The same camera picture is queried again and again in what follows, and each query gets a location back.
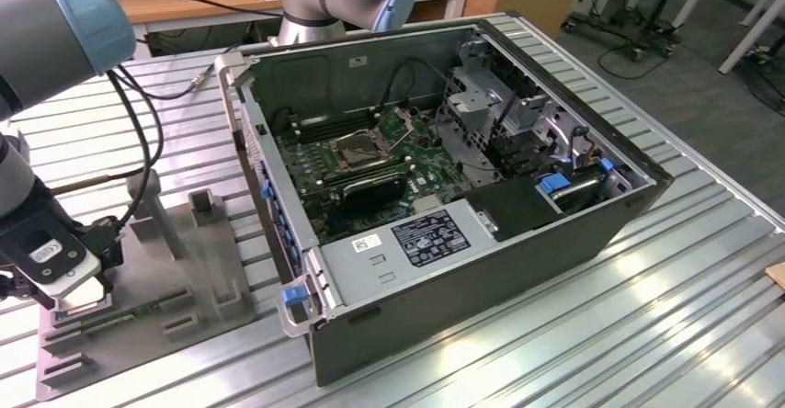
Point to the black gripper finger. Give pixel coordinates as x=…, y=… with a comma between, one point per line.
x=113, y=254
x=15, y=284

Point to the silver square CPU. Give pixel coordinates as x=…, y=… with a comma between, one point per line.
x=85, y=306

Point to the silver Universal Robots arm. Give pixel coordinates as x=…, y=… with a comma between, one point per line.
x=55, y=36

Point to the CPU socket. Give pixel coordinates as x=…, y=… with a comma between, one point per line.
x=358, y=151

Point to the grey plastic parts rack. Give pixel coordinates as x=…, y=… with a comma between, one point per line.
x=165, y=284

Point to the green RAM stick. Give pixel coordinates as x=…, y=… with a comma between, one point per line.
x=123, y=318

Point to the blue case latch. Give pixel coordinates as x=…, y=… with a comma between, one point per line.
x=292, y=296

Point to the grey power supply unit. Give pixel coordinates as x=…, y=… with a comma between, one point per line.
x=367, y=279

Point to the green motherboard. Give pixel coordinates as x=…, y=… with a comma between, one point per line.
x=428, y=150

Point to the black open PC case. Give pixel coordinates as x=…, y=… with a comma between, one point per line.
x=459, y=298

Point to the silver drive cage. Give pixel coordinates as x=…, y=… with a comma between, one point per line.
x=471, y=118

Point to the black plastic shroud box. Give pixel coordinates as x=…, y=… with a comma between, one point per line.
x=515, y=210

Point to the small blue retention clip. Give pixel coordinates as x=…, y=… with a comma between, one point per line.
x=606, y=165

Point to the black wheeled cart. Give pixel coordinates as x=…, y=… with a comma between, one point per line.
x=638, y=31

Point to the brown cardboard piece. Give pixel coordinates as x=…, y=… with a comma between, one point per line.
x=775, y=277

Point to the white table legs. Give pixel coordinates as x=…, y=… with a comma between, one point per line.
x=745, y=36

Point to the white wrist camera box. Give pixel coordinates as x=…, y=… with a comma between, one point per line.
x=76, y=279

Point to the black camera bracket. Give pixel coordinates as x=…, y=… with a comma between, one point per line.
x=49, y=254

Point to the blue slot bracket clip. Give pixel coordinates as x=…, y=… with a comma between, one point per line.
x=266, y=189

